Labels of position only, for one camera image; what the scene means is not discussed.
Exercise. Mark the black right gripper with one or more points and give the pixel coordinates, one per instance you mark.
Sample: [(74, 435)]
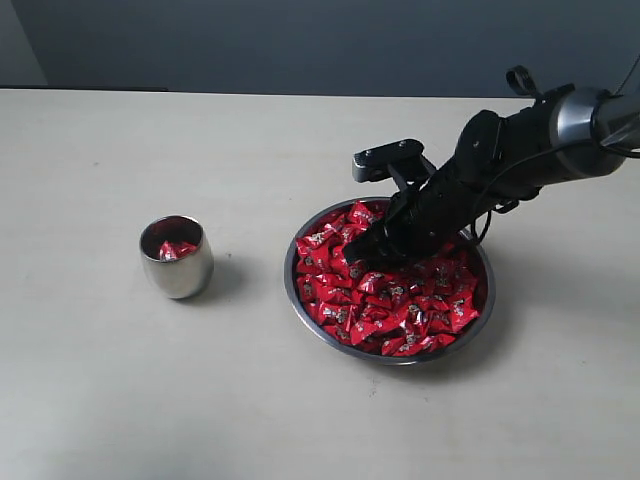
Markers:
[(418, 229)]

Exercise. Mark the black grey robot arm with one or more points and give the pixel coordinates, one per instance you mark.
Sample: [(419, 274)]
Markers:
[(567, 134)]

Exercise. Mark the pile of red candies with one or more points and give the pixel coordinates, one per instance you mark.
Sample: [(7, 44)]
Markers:
[(390, 305)]

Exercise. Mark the metal bowl of red candies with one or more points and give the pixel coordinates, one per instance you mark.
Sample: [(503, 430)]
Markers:
[(310, 320)]

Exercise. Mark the stainless steel cup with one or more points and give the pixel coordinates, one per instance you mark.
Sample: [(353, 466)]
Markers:
[(183, 278)]

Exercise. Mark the candies inside cup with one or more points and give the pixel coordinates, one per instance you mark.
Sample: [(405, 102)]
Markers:
[(171, 238)]

